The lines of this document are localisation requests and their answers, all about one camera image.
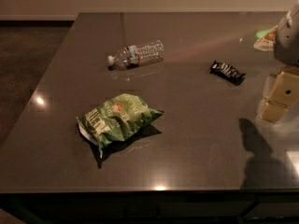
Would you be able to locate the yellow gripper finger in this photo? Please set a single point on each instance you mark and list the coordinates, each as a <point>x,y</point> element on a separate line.
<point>284,94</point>
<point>268,85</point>

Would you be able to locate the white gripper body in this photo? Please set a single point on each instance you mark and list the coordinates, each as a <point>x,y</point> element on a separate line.
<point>288,42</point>

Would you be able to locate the clear plastic water bottle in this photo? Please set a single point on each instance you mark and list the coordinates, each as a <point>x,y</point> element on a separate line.
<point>136,55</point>

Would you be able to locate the green and white snack packet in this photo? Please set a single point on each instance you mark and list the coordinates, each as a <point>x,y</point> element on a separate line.
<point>266,39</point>

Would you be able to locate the black candy bar wrapper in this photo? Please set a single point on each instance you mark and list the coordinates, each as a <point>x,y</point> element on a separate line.
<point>228,72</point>

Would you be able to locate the green chip bag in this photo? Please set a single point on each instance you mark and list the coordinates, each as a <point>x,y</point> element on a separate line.
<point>116,120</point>

